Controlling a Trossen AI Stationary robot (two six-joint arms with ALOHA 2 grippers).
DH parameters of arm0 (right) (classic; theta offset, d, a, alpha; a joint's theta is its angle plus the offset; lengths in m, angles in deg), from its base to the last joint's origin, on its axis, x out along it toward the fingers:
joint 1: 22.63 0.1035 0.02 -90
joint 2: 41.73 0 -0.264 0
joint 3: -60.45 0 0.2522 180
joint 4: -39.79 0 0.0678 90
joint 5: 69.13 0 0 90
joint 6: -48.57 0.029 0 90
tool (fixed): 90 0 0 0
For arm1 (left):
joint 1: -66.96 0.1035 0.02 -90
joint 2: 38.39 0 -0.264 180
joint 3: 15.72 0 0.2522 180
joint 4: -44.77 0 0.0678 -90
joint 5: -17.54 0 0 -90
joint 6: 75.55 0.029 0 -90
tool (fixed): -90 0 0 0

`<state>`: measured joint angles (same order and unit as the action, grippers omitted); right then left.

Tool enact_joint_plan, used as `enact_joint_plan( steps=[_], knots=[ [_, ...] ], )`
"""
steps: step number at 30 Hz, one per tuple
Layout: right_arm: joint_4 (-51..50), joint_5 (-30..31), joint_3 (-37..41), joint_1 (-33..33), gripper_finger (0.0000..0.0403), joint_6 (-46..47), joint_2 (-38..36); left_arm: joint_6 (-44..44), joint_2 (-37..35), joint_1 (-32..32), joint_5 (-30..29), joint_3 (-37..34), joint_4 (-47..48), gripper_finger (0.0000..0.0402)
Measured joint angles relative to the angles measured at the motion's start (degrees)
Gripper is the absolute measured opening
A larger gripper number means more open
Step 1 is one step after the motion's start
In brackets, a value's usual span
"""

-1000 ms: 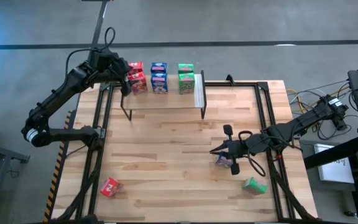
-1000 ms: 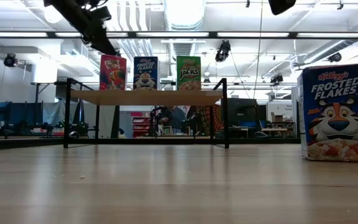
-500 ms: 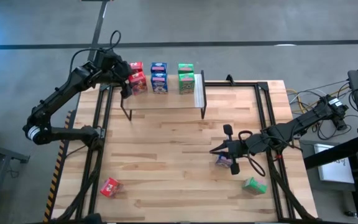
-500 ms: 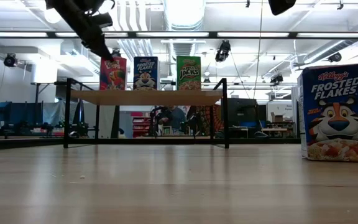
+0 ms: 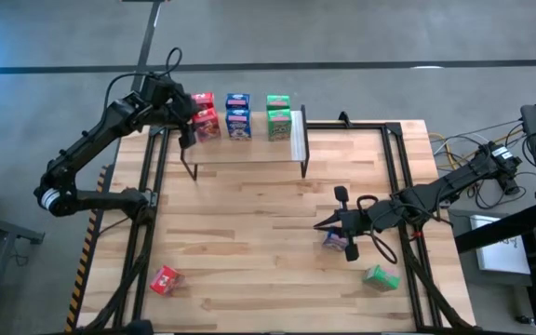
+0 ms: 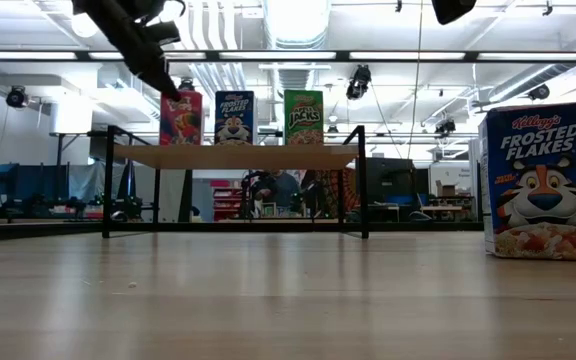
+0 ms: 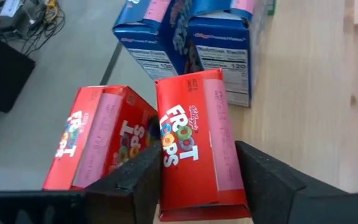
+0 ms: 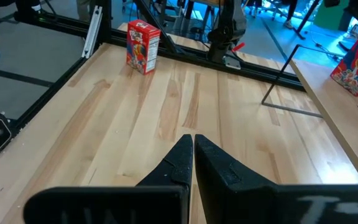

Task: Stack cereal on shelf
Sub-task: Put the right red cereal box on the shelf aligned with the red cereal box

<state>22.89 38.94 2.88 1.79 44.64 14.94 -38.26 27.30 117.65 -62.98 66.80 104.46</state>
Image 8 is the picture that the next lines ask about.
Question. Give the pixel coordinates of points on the wooden shelf black metal frame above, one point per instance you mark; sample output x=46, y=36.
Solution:
x=337, y=109

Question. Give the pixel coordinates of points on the red Froot Loops cereal box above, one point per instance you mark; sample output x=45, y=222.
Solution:
x=357, y=65
x=141, y=46

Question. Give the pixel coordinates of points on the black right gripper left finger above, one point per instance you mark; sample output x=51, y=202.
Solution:
x=135, y=205

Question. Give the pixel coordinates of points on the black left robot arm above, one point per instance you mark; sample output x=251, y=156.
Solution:
x=227, y=28

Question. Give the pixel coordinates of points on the person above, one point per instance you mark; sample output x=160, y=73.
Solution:
x=291, y=12

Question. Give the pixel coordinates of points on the green bin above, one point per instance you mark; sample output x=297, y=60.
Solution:
x=326, y=15

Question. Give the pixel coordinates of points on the red lever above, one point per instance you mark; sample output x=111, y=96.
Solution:
x=238, y=47

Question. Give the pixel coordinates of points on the silver aluminium bracket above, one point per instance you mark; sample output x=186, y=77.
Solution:
x=91, y=31

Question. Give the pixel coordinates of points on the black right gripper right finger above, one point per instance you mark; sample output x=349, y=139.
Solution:
x=244, y=199

